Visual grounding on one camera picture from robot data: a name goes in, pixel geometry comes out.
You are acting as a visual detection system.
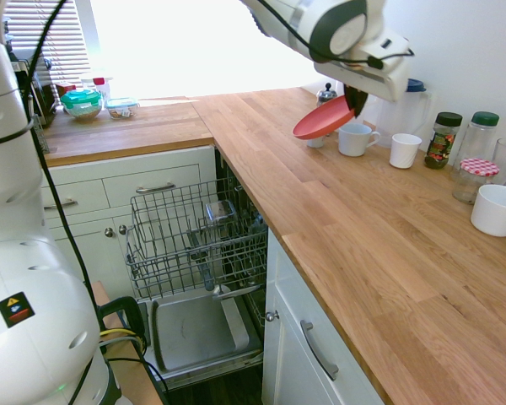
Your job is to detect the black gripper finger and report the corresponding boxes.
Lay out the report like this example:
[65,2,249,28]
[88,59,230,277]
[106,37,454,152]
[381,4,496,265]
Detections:
[344,84,360,112]
[353,89,369,121]

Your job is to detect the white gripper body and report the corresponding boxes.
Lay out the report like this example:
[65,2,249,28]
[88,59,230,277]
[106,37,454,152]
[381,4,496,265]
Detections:
[314,30,414,103]

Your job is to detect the red plate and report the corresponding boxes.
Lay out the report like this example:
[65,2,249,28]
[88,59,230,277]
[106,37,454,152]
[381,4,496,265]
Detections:
[292,94,358,141]

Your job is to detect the built-in dishwasher tub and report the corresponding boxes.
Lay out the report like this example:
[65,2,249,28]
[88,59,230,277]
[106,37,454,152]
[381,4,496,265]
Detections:
[213,145,271,338]

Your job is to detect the stainless dishwasher door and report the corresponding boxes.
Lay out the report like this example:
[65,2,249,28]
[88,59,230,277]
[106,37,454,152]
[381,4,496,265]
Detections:
[145,286,266,390]

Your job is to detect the glass French press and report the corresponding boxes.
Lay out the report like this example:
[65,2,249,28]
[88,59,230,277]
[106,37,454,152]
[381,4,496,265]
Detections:
[315,81,340,112]

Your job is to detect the clear pitcher with blue lid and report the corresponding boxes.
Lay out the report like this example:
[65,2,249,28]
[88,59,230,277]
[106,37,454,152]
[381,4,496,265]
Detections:
[364,78,433,149]

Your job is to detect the white ribbed cup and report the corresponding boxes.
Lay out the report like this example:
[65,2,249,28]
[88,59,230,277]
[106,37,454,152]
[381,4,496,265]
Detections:
[389,132,423,170]

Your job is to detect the dark jar with black lid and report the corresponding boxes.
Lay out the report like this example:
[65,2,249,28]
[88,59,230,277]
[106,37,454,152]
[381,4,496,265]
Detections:
[423,111,464,171]

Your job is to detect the clear bottle with green lid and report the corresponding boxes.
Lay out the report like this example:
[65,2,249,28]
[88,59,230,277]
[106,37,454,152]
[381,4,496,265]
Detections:
[450,111,501,179]

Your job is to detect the jar with red checkered lid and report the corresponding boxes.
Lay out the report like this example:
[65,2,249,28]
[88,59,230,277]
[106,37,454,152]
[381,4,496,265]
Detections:
[451,157,501,206]

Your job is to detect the white ceramic bowl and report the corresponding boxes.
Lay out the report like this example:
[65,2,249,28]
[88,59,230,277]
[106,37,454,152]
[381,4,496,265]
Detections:
[470,183,506,238]

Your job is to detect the clear glass container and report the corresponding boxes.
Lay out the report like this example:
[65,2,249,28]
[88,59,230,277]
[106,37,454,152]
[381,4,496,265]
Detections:
[204,199,237,225]

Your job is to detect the grey kitchen utensil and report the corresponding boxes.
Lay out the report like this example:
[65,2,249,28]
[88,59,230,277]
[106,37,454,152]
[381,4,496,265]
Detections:
[186,229,217,293]

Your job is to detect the glass box with blue lid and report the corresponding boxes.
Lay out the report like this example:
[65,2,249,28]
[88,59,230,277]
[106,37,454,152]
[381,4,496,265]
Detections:
[105,97,141,121]

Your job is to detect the white drawer cabinet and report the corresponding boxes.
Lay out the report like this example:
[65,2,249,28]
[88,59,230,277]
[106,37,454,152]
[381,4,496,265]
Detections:
[0,145,218,299]

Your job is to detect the white jar with red lid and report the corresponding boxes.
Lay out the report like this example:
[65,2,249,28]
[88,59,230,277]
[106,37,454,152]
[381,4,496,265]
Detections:
[93,76,115,100]

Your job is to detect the glass bowl with teal lid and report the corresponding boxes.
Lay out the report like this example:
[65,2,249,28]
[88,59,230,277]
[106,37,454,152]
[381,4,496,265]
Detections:
[59,89,104,124]

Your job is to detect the white cabinet with door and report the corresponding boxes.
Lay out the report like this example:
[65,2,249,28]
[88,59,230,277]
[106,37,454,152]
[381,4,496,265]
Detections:
[261,229,391,405]

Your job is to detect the window blinds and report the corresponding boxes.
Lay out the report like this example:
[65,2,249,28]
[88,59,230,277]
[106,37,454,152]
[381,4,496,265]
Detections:
[1,0,90,78]

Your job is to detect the black countertop appliance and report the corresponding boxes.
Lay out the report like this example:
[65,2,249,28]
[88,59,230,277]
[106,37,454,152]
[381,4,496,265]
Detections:
[24,58,59,128]

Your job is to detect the wooden robot mounting table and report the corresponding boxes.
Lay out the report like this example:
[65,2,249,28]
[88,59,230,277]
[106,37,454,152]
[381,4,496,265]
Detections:
[89,280,166,405]

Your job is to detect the white mug with handle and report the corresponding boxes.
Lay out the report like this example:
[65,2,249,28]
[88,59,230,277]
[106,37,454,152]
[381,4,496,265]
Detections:
[337,122,382,159]

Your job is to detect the long silver drawer handle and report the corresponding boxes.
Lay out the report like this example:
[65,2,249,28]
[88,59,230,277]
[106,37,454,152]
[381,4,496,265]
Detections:
[135,182,176,196]

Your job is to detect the dishwasher lower wire rack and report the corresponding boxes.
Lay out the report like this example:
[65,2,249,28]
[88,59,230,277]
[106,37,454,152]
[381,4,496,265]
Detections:
[241,289,267,335]

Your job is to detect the grey wire dishwasher rack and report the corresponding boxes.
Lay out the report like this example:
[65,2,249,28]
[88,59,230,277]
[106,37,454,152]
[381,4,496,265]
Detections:
[125,179,269,301]

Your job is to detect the flat silver cabinet handle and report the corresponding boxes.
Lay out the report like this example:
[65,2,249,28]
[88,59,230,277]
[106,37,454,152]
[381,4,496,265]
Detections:
[299,319,340,381]

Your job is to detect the black clamp bracket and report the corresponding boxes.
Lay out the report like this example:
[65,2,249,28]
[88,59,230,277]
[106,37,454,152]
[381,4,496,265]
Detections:
[96,295,148,360]

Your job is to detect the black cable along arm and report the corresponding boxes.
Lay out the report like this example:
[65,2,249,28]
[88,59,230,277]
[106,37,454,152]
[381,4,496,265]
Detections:
[0,0,416,311]

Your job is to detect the short silver drawer handle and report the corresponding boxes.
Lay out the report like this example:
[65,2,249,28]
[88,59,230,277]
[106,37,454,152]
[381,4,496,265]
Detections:
[43,199,78,211]

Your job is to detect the yellow cable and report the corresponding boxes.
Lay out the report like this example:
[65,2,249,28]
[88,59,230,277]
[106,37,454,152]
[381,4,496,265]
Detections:
[98,327,137,339]

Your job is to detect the black floor cable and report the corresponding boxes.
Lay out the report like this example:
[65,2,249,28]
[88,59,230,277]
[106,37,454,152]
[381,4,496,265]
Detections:
[104,356,170,400]

